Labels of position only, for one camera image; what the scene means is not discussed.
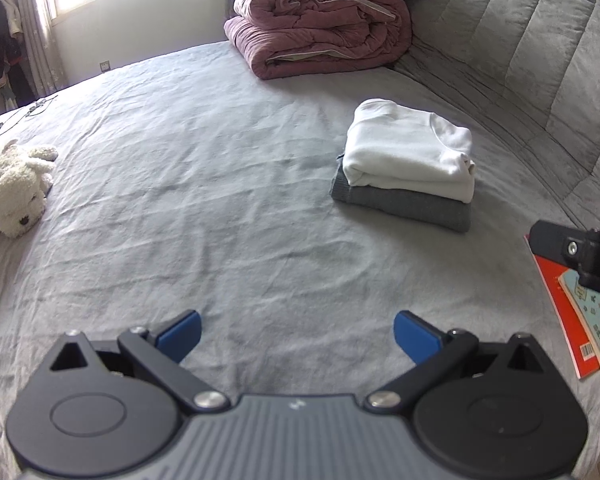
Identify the white plush dog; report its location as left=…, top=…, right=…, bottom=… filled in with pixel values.
left=0, top=140, right=58, bottom=243

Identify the grey padded headboard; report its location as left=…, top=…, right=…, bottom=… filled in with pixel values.
left=392, top=0, right=600, bottom=266

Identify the illustrated book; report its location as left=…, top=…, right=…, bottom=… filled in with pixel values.
left=557, top=267, right=600, bottom=375

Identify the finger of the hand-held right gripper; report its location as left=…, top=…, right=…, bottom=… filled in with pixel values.
left=529, top=220, right=600, bottom=298

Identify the white printed sweatshirt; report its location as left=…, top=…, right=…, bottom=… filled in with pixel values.
left=342, top=99, right=476, bottom=204

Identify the pink folded quilt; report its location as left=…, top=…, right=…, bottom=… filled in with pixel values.
left=223, top=0, right=413, bottom=81

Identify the red book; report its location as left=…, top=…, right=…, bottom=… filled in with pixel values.
left=524, top=234, right=600, bottom=380

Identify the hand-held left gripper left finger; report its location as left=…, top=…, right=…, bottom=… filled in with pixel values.
left=47, top=310, right=230, bottom=413

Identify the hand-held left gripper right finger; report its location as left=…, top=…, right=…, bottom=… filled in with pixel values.
left=366, top=311, right=556, bottom=413

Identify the phone with cable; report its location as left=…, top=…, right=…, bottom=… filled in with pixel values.
left=5, top=94, right=58, bottom=123

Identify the light hanging garment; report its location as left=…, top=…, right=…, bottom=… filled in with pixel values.
left=0, top=0, right=23, bottom=38

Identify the grey bed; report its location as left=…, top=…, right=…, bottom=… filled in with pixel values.
left=0, top=40, right=600, bottom=480

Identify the grey patterned curtain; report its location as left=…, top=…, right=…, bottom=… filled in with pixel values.
left=10, top=0, right=68, bottom=98

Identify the grey folded sweater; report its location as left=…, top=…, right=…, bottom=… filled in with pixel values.
left=329, top=155, right=473, bottom=233

